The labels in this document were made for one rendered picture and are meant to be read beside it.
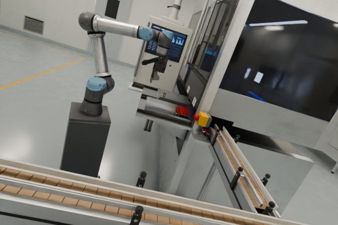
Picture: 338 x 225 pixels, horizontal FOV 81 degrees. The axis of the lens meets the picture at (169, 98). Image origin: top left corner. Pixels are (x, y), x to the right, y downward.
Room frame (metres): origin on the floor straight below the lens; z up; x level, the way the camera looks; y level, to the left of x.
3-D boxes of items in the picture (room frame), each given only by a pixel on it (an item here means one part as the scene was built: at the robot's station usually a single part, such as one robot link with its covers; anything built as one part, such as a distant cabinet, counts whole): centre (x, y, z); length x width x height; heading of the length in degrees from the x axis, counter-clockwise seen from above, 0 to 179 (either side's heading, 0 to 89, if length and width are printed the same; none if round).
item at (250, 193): (0.96, -0.44, 0.92); 0.69 x 0.15 x 0.16; 8
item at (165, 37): (1.35, 0.14, 1.39); 0.09 x 0.08 x 0.11; 88
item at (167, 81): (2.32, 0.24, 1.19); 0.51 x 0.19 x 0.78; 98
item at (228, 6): (1.55, -0.19, 1.50); 0.43 x 0.01 x 0.59; 8
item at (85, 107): (1.22, 0.48, 0.84); 0.15 x 0.15 x 0.10
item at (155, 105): (1.44, -0.01, 0.90); 0.34 x 0.26 x 0.04; 98
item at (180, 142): (2.31, -0.07, 0.73); 1.98 x 0.01 x 0.25; 8
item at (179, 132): (1.36, -0.03, 0.79); 0.34 x 0.03 x 0.13; 98
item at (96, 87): (1.23, 0.48, 0.96); 0.13 x 0.12 x 0.14; 178
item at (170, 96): (1.79, -0.05, 0.90); 0.34 x 0.26 x 0.04; 98
